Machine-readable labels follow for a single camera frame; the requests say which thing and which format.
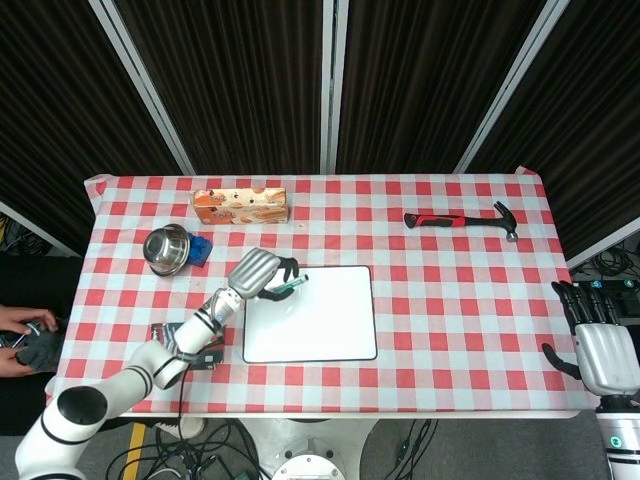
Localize green whiteboard marker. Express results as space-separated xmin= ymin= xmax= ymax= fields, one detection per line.
xmin=272 ymin=273 xmax=310 ymax=295

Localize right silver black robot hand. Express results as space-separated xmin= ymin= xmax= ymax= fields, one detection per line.
xmin=542 ymin=279 xmax=640 ymax=399

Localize white board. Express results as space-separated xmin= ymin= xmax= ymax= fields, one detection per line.
xmin=242 ymin=265 xmax=379 ymax=365

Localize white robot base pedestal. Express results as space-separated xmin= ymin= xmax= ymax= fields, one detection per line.
xmin=234 ymin=417 xmax=381 ymax=480

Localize person right hand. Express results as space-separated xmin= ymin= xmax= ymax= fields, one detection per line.
xmin=0 ymin=347 xmax=34 ymax=379

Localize blue toy block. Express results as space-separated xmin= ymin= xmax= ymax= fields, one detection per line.
xmin=187 ymin=231 xmax=213 ymax=268

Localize stainless steel bowl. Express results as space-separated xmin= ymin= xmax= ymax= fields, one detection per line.
xmin=143 ymin=223 xmax=193 ymax=278

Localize tangled black background cables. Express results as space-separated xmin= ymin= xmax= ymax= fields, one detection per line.
xmin=0 ymin=214 xmax=51 ymax=257
xmin=574 ymin=237 xmax=640 ymax=281

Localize dark corrugated partition panel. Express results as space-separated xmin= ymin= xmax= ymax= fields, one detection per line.
xmin=454 ymin=0 xmax=640 ymax=269
xmin=0 ymin=0 xmax=196 ymax=261
xmin=322 ymin=0 xmax=571 ymax=175
xmin=89 ymin=0 xmax=334 ymax=176

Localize person left hand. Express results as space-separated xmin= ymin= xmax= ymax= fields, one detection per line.
xmin=0 ymin=307 xmax=59 ymax=335

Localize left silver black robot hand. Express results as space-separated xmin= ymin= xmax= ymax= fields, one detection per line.
xmin=227 ymin=246 xmax=301 ymax=303

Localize black floor cable bundle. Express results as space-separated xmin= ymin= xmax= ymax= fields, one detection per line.
xmin=107 ymin=418 xmax=264 ymax=480

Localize red black claw hammer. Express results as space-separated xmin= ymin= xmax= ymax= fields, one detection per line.
xmin=403 ymin=200 xmax=521 ymax=244

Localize red white checkered tablecloth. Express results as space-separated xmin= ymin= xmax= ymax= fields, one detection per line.
xmin=43 ymin=167 xmax=591 ymax=417

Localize dark red snack packet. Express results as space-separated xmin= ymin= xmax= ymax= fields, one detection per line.
xmin=150 ymin=322 xmax=227 ymax=372

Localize black cable with green light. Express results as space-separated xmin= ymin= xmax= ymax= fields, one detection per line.
xmin=394 ymin=418 xmax=436 ymax=474

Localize orange biscuit box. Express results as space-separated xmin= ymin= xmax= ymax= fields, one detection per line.
xmin=188 ymin=187 xmax=293 ymax=226

